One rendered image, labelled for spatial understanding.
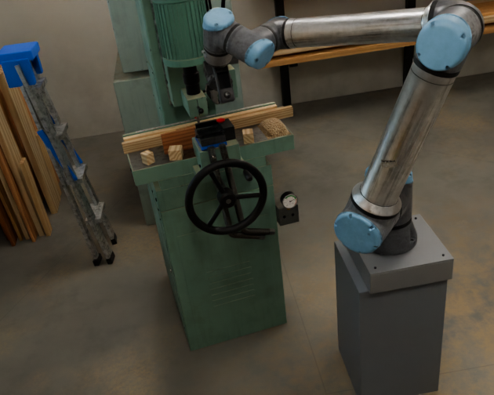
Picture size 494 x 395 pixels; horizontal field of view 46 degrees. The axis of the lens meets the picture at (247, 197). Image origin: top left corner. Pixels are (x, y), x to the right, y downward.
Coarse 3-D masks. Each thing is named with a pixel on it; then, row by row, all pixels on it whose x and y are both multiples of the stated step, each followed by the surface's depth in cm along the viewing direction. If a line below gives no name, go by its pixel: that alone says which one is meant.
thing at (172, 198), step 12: (264, 168) 219; (240, 180) 219; (252, 180) 221; (156, 192) 211; (168, 192) 213; (180, 192) 214; (204, 192) 217; (216, 192) 218; (240, 192) 222; (168, 204) 215; (180, 204) 216
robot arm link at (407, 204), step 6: (408, 180) 182; (408, 186) 183; (402, 192) 183; (408, 192) 184; (402, 198) 182; (408, 198) 185; (402, 204) 182; (408, 204) 186; (402, 210) 182; (408, 210) 188; (402, 216) 188; (408, 216) 189; (402, 222) 189
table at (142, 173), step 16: (240, 128) 226; (256, 128) 224; (240, 144) 214; (256, 144) 214; (272, 144) 216; (288, 144) 218; (160, 160) 210; (176, 160) 208; (192, 160) 209; (144, 176) 207; (160, 176) 209; (208, 176) 203; (224, 176) 205
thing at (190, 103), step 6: (180, 90) 221; (186, 90) 219; (186, 96) 214; (192, 96) 213; (198, 96) 212; (204, 96) 212; (186, 102) 214; (192, 102) 211; (198, 102) 212; (204, 102) 213; (186, 108) 219; (192, 108) 212; (204, 108) 214; (192, 114) 214; (198, 114) 214; (204, 114) 215
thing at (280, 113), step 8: (264, 112) 226; (272, 112) 227; (280, 112) 228; (288, 112) 229; (232, 120) 224; (240, 120) 224; (248, 120) 225; (256, 120) 226; (152, 136) 218; (160, 136) 218; (128, 144) 216; (136, 144) 217; (144, 144) 218; (152, 144) 219; (160, 144) 220; (128, 152) 218
